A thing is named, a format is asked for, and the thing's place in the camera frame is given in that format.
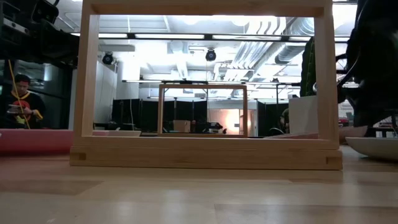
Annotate yellow cable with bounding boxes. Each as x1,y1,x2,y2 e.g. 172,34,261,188
7,58,31,130

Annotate person's tablet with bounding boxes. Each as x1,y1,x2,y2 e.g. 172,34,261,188
6,104,25,114

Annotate green cactus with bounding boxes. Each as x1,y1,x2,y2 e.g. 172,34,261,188
299,36,317,97

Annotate person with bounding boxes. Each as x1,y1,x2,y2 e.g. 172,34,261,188
0,73,47,130

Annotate white hexagonal plant pot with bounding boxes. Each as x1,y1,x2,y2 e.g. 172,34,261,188
288,95,319,136

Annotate cardboard box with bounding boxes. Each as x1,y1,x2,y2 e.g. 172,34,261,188
173,119,192,134

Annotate light wooden shelf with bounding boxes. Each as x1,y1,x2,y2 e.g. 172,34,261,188
68,0,343,170

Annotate pale round plate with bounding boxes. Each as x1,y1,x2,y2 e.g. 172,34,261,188
345,136,398,161

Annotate pink round plate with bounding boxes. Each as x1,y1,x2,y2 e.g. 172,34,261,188
0,128,75,154

